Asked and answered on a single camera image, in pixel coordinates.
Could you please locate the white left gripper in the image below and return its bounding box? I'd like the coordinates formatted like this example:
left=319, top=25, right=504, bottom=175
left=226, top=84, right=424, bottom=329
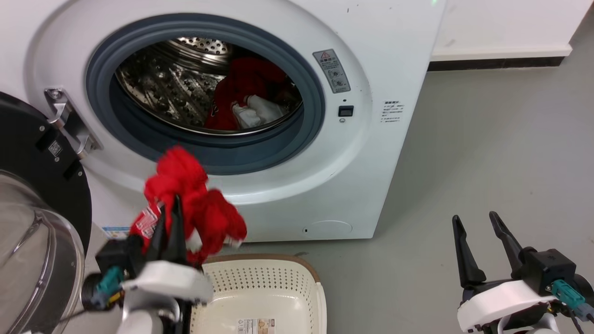
left=122, top=195, right=214, bottom=305

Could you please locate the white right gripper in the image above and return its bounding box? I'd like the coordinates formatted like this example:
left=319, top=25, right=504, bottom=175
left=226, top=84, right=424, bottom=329
left=452, top=211, right=558, bottom=333

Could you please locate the red garment with white label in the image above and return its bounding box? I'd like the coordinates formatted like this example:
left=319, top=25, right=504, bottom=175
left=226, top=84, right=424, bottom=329
left=129, top=146, right=248, bottom=266

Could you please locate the cream perforated laundry basket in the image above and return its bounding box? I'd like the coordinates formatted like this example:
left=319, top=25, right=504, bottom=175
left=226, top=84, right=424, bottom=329
left=189, top=253, right=328, bottom=334

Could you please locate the paper label on basket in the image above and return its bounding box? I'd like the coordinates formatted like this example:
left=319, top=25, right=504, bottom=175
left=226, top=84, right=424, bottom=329
left=237, top=318, right=277, bottom=334

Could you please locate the white front-load washing machine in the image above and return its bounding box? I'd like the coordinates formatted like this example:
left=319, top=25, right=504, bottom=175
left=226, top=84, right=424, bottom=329
left=0, top=0, right=447, bottom=243

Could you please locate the blue and white energy label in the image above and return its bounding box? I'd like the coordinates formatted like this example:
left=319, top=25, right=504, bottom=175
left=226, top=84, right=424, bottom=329
left=101, top=226, right=132, bottom=240

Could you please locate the perforated steel washer drum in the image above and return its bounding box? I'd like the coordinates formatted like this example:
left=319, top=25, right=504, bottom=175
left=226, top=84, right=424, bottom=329
left=115, top=37, right=304, bottom=136

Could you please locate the metal door hinge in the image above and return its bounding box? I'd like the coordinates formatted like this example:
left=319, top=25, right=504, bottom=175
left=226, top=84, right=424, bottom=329
left=44, top=87, right=103, bottom=159

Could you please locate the round filter cover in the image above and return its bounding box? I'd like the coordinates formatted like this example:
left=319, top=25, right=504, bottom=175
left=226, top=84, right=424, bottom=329
left=303, top=220, right=353, bottom=238

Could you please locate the black round glass washer door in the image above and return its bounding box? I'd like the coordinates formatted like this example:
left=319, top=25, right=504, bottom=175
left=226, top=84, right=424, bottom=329
left=0, top=91, right=93, bottom=334

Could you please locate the grey rubber door gasket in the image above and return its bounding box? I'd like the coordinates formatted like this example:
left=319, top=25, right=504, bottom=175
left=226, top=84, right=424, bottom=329
left=85, top=13, right=326, bottom=176

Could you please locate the small text sticker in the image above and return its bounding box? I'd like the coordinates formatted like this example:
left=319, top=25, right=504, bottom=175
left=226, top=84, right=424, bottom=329
left=381, top=99, right=405, bottom=123

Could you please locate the red garment with white print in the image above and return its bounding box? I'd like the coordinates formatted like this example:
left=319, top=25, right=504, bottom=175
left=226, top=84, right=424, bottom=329
left=204, top=57, right=298, bottom=131

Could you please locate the black baseboard strip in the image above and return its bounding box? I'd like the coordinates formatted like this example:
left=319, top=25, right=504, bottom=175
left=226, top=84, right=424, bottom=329
left=427, top=56, right=567, bottom=72

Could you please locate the grey warning sticker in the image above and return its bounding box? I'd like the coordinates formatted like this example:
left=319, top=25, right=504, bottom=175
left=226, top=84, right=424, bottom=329
left=312, top=49, right=351, bottom=94

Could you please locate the teal left cable connector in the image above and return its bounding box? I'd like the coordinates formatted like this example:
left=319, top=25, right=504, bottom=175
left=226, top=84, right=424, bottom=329
left=89, top=266, right=126, bottom=310

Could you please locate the teal cable connector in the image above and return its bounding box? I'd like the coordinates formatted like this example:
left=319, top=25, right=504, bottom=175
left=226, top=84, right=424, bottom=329
left=89, top=266, right=126, bottom=310
left=545, top=279, right=594, bottom=321

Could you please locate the teal right cable connector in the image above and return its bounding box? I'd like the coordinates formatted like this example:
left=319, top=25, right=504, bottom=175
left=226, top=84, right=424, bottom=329
left=545, top=279, right=594, bottom=321

